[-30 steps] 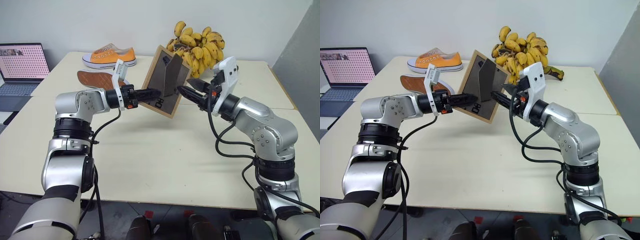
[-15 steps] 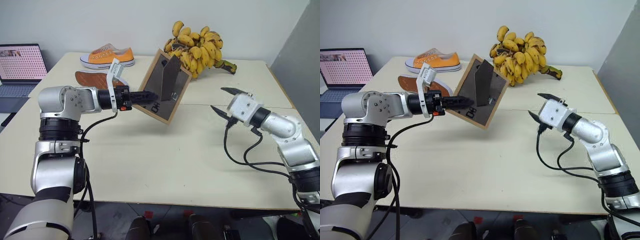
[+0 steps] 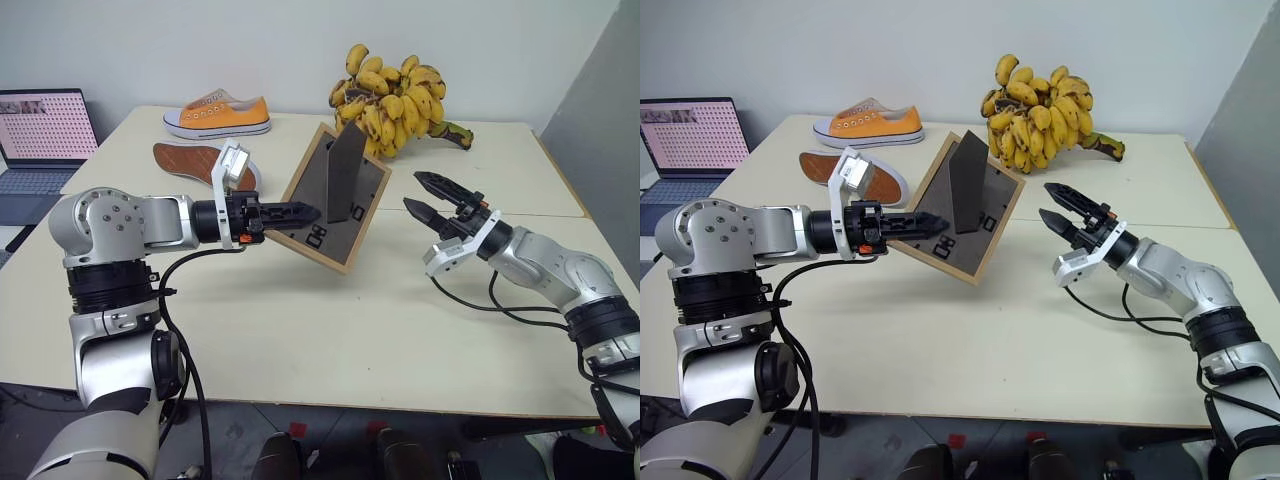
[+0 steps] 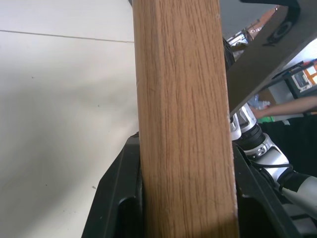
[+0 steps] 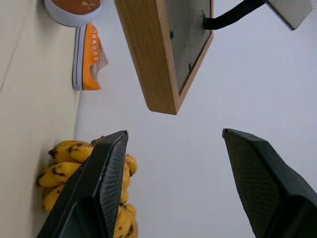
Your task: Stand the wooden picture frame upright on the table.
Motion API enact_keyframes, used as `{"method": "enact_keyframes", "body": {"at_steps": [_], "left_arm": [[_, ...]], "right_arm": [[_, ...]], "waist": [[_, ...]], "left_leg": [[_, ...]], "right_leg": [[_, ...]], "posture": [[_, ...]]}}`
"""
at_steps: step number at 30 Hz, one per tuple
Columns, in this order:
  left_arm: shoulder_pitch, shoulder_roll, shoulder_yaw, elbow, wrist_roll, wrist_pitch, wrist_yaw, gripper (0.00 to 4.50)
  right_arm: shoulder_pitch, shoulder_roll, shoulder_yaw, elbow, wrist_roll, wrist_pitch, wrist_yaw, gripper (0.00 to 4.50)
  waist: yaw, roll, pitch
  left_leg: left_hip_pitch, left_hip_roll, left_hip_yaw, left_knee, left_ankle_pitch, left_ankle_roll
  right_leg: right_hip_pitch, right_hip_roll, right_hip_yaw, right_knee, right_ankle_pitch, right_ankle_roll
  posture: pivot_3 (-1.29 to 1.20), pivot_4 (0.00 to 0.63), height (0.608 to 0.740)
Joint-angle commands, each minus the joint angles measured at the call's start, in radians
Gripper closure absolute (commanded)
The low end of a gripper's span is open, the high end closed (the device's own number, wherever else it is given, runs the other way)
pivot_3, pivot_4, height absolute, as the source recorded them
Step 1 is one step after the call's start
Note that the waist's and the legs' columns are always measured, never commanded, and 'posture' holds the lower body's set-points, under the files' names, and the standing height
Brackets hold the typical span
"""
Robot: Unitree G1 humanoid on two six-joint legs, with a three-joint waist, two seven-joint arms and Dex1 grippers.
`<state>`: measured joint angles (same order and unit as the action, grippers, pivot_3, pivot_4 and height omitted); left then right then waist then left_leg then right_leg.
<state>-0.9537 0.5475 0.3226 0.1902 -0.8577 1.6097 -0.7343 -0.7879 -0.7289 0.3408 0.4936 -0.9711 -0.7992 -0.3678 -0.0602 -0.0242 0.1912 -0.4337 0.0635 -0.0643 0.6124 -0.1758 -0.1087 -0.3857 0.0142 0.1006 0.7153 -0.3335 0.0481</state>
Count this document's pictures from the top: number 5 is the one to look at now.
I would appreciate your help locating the bunch of yellow bananas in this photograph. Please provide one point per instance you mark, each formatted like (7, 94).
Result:
(62, 168)

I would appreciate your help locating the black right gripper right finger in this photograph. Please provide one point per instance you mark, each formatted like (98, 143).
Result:
(267, 188)

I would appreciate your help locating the wooden picture frame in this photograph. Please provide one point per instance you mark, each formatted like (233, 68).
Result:
(153, 57)

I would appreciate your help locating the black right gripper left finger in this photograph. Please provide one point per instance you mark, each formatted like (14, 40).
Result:
(99, 188)

